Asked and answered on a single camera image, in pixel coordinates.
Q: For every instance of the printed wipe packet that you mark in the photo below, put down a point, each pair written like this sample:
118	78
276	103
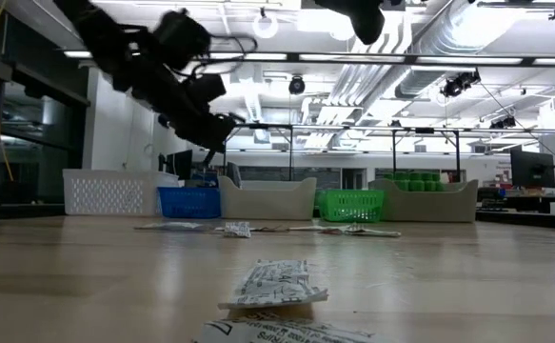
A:
277	283

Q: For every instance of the white wrapper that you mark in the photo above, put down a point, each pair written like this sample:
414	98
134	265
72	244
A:
172	226
372	232

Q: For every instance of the white bandage wrapper bold print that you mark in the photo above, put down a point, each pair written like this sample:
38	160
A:
282	331

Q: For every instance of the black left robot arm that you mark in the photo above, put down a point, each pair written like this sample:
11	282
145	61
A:
96	28

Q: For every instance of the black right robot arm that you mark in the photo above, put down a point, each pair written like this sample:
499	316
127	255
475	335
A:
362	19

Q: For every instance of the dark office chair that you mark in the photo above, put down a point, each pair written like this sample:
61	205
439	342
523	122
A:
233	174

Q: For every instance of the black computer monitor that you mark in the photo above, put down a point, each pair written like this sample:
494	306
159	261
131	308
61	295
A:
533	169
179	164

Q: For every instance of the blue plastic basket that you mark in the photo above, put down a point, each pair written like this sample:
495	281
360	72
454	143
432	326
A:
189	202

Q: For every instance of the beige plastic bin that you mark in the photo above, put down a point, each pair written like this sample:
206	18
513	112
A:
267	200
429	205

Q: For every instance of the small white printed packet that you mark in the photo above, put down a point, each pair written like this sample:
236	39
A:
237	229

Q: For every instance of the brown flat strip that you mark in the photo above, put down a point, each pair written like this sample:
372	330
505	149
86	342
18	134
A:
270	229

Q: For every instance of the white lattice basket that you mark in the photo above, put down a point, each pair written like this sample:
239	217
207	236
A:
115	190

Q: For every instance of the round ceiling lamp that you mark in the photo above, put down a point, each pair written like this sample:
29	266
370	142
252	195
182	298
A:
265	26

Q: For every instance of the white paper strip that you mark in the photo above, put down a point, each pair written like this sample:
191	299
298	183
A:
312	227

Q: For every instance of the overhead light bar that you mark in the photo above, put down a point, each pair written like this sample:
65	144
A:
305	56

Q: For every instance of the green plastic basket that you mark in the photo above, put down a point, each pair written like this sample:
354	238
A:
350	205

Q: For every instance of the black ceiling spotlights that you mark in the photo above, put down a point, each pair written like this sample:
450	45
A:
503	122
460	83

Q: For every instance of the dark office desk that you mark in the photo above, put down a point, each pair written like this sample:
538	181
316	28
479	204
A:
520	205

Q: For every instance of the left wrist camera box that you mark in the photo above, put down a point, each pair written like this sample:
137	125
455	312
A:
205	90

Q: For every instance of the black metal rig frame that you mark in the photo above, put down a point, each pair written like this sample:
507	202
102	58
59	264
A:
258	126
457	157

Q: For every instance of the black hanging camera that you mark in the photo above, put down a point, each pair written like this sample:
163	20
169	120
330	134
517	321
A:
297	86

